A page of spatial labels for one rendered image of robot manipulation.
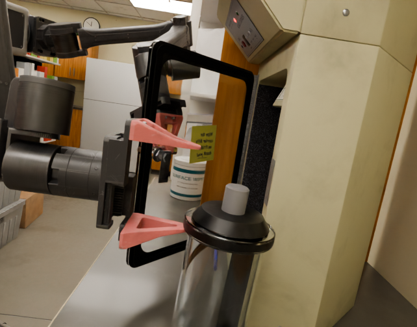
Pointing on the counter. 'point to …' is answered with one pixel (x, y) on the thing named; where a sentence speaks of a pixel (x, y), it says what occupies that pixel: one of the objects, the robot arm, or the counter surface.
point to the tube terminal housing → (332, 152)
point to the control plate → (243, 23)
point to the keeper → (269, 181)
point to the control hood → (267, 23)
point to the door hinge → (247, 128)
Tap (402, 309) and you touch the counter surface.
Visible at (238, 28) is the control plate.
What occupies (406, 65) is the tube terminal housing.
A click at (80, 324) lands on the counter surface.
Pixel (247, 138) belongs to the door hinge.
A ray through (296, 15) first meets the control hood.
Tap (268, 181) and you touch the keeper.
